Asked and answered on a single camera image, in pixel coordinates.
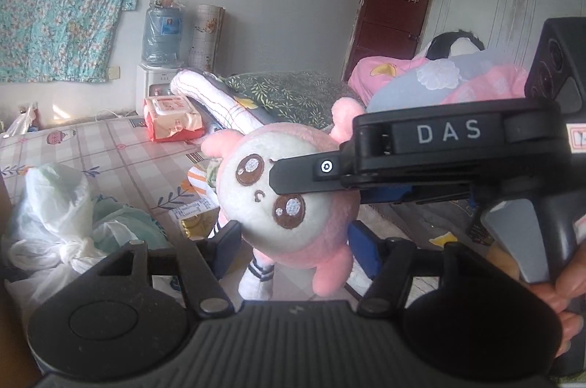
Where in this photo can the white plastic shopping bag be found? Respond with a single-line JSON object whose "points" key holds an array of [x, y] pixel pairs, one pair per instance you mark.
{"points": [[59, 229]]}

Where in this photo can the white plastic bag on floor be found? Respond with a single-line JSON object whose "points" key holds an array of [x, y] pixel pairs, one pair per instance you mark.
{"points": [[26, 121]]}

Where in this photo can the person right hand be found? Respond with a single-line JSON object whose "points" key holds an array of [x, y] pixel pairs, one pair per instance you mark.
{"points": [[570, 285]]}

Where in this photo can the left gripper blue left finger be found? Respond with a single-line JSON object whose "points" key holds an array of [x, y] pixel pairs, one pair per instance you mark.
{"points": [[202, 263]]}

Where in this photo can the rolled floral mat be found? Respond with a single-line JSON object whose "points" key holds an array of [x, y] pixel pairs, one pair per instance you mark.
{"points": [[207, 31]]}

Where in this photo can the white water dispenser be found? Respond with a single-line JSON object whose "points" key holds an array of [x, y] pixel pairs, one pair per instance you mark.
{"points": [[152, 82]]}

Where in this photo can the green leaf pattern pillow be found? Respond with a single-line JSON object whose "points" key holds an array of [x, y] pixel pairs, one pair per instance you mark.
{"points": [[303, 97]]}

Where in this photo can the dark red wooden door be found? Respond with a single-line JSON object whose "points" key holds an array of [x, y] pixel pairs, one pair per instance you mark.
{"points": [[390, 28]]}

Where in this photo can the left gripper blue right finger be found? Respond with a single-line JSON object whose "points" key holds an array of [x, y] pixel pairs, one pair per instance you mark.
{"points": [[387, 262]]}

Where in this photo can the green floral scrunchie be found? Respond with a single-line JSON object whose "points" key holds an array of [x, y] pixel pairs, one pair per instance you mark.
{"points": [[211, 168]]}

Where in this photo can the black white plush toy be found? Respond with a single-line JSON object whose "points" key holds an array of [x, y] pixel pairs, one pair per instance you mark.
{"points": [[452, 44]]}

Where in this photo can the red white wipes pack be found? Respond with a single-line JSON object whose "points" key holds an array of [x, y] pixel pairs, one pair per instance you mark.
{"points": [[171, 119]]}

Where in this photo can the blue water jug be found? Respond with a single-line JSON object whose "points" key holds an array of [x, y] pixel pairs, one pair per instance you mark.
{"points": [[162, 36]]}

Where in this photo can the wall power socket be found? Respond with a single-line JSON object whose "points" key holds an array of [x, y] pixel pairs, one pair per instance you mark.
{"points": [[113, 73]]}

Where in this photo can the brown cardboard box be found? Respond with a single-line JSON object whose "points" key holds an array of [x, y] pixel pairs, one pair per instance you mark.
{"points": [[18, 368]]}

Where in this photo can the pink grey cartoon blanket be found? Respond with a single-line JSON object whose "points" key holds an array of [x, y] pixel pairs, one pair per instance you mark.
{"points": [[388, 84]]}

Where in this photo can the grey white quilt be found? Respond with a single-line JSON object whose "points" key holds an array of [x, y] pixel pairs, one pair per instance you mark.
{"points": [[229, 108]]}

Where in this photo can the pink round plush toy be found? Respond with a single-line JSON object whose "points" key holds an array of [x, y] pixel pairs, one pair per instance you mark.
{"points": [[292, 228]]}

